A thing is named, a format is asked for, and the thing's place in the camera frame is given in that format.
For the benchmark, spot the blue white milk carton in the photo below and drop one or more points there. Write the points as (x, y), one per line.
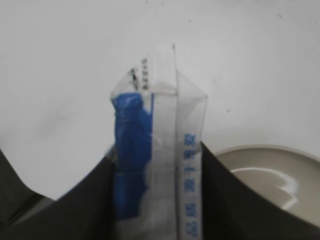
(159, 116)

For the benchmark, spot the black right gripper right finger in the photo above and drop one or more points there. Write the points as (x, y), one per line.
(232, 211)

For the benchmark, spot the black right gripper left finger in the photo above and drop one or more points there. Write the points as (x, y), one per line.
(83, 213)

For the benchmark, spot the beige round plate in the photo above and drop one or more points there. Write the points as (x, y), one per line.
(286, 177)

